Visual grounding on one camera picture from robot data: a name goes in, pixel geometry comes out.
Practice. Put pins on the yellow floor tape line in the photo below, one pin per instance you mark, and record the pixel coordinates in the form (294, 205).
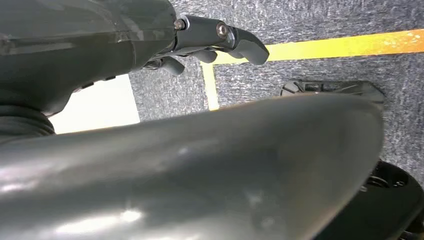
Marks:
(331, 46)

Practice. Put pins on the grey robot body shell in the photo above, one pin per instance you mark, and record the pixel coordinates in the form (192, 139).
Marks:
(198, 172)

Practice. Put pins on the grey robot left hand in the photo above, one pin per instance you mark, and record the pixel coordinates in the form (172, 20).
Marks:
(66, 43)

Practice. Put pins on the white furniture panel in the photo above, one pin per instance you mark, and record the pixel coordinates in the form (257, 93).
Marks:
(99, 106)

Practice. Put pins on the black flat floor bracket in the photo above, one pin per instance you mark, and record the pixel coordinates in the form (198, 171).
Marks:
(348, 87)

